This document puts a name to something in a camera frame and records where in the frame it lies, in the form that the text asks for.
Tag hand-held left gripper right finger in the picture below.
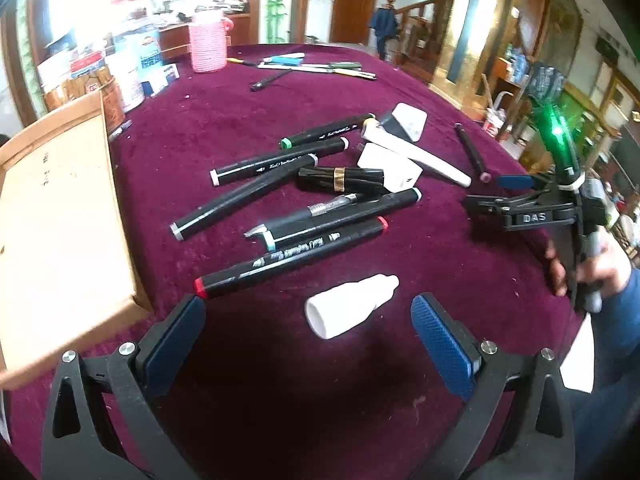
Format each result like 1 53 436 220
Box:
411 294 576 480

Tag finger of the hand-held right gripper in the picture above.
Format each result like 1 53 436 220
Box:
496 172 557 196
461 192 521 223

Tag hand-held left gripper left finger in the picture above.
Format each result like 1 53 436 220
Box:
42 294 207 480

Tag white charger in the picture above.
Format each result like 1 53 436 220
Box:
357 142 424 194

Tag white plastic bottle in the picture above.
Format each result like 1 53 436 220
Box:
304 274 401 341

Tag clear black gel pen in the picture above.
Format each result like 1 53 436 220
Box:
243 192 362 239

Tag cardboard box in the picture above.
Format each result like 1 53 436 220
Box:
0 89 155 391

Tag green-capped black marker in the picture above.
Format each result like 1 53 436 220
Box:
279 112 377 151

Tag person's right forearm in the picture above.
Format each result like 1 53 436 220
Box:
572 265 640 461

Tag person's right hand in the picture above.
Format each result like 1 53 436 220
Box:
544 237 632 311

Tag dark marker purple tip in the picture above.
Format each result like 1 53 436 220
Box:
453 123 494 183

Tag white tapered plastic tool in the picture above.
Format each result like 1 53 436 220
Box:
361 121 473 189

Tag pack of water bottles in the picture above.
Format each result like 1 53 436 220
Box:
525 62 569 107

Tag white rounded plastic card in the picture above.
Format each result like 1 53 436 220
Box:
381 102 429 143

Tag maroon velvet tablecloth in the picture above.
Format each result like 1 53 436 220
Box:
10 42 596 480

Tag teal-capped black marker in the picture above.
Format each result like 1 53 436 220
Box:
262 187 423 252

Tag black gold lipstick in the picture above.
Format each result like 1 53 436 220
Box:
298 165 386 194

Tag red-capped black marker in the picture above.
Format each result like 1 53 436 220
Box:
193 216 391 301

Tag black marker grey caps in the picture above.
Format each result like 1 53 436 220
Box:
170 155 319 244
210 137 349 187

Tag framed painting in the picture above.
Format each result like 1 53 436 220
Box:
544 0 584 79

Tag gold pillar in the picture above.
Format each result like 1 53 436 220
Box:
432 0 507 99

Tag wooden stair railing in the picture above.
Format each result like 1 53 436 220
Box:
395 0 457 69

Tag yellow white pen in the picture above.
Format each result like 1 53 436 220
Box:
330 68 378 81

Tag wooden door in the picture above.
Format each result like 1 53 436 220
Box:
329 0 384 44

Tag thin black pen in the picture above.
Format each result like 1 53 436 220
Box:
249 69 294 92

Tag blue white lighter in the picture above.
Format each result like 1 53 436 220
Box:
261 52 307 66

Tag clear jar brown label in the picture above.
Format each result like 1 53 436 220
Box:
59 66 127 132

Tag white medicine bottle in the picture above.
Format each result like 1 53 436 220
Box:
116 55 147 114

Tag small blue white box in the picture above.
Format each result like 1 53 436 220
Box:
142 62 181 97

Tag blue white pouch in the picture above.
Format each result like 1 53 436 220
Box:
112 27 164 69

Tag pink knitted jar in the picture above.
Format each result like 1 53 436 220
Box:
188 10 234 75

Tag wooden sideboard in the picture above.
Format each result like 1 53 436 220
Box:
159 12 252 62

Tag bamboo wall poster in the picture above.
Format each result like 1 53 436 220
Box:
264 0 296 44

